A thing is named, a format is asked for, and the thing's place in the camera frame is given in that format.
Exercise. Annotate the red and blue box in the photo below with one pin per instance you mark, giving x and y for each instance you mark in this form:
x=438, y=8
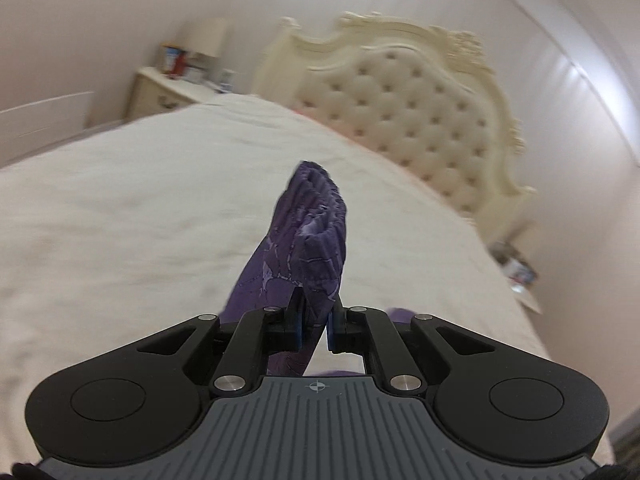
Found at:
x=174, y=60

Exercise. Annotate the purple patterned garment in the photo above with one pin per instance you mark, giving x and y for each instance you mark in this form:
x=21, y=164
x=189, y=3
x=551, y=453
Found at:
x=305, y=240

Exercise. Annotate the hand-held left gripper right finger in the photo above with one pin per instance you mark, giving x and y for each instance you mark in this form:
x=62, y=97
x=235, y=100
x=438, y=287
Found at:
x=332, y=324

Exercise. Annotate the cream tufted headboard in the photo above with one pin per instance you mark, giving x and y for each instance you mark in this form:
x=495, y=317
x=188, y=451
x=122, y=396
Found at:
x=415, y=110

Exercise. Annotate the white wall panel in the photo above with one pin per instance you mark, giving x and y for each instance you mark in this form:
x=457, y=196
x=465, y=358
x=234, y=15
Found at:
x=40, y=122

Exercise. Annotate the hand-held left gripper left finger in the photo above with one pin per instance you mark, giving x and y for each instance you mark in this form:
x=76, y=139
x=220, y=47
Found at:
x=298, y=321

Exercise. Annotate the cluttered cream nightstand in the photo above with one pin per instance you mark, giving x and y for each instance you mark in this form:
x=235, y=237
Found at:
x=525, y=295

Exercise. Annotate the small blue printed box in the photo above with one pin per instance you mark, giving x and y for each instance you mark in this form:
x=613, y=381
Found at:
x=520, y=270

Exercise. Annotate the bed with cream cover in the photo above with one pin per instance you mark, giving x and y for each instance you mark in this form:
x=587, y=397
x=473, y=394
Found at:
x=125, y=210

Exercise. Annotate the cream table lamp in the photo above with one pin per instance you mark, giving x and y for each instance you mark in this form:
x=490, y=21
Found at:
x=207, y=37

